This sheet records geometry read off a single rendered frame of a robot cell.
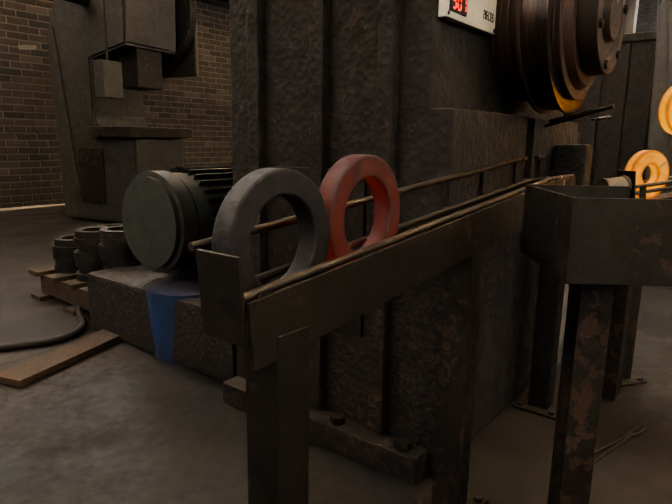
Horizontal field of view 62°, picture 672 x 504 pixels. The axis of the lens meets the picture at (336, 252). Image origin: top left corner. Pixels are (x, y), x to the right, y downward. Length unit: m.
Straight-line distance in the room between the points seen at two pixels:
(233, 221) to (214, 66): 8.03
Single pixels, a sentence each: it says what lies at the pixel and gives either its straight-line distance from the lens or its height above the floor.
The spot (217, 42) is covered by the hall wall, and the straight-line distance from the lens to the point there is 8.74.
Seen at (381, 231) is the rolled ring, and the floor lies 0.66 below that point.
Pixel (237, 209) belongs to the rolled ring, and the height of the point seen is 0.72.
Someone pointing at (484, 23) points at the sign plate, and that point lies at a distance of 1.47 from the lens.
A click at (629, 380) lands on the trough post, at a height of 0.01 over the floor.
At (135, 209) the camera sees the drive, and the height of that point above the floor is 0.53.
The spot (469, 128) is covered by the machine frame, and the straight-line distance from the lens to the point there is 1.32.
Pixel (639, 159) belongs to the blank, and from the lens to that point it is 2.04.
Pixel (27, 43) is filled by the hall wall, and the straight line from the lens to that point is 7.26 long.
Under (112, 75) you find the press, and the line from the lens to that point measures 5.26.
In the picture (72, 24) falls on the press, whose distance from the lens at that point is 5.85.
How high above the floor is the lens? 0.80
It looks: 11 degrees down
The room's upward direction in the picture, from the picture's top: 1 degrees clockwise
